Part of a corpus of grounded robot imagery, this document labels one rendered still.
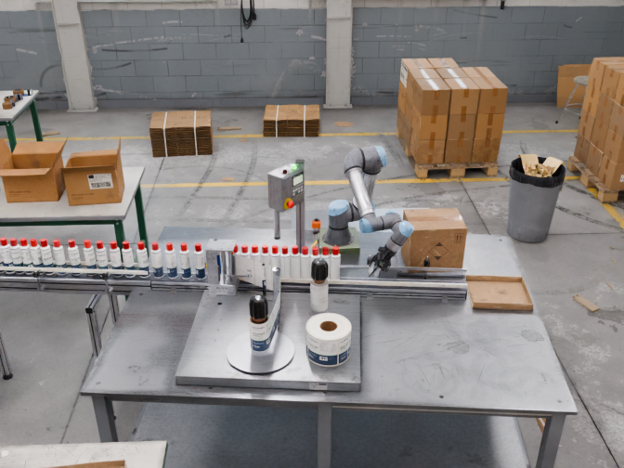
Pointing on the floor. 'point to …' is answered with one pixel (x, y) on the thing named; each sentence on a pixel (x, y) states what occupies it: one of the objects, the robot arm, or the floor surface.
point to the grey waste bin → (530, 211)
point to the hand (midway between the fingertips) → (370, 274)
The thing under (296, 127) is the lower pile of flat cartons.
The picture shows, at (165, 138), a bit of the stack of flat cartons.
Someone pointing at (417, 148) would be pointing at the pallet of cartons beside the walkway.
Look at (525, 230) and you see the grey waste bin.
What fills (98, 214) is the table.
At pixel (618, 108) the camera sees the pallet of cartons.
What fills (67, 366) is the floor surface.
